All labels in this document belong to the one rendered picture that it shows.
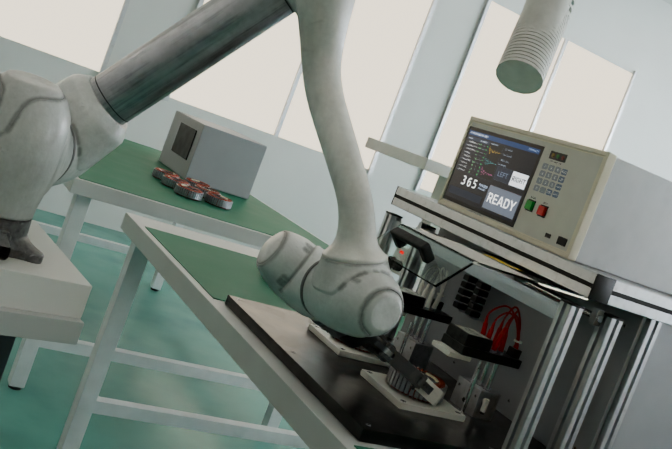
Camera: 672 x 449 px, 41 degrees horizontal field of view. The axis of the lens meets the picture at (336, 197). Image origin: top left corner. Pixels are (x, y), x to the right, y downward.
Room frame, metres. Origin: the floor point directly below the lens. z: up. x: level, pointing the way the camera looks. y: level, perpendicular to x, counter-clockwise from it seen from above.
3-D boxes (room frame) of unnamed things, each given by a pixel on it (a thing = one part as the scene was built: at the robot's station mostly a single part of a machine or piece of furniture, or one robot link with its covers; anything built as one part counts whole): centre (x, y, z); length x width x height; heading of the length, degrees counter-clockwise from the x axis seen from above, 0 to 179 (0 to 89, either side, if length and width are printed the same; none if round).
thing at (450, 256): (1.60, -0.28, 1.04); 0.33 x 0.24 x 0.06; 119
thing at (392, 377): (1.62, -0.26, 0.80); 0.11 x 0.11 x 0.04
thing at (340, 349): (1.84, -0.14, 0.78); 0.15 x 0.15 x 0.01; 29
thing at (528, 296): (1.78, -0.29, 1.03); 0.62 x 0.01 x 0.03; 29
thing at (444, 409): (1.62, -0.26, 0.78); 0.15 x 0.15 x 0.01; 29
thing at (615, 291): (1.88, -0.48, 1.09); 0.68 x 0.44 x 0.05; 29
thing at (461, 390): (1.69, -0.39, 0.80); 0.08 x 0.05 x 0.06; 29
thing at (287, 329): (1.74, -0.22, 0.76); 0.64 x 0.47 x 0.02; 29
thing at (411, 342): (1.91, -0.27, 0.80); 0.08 x 0.05 x 0.06; 29
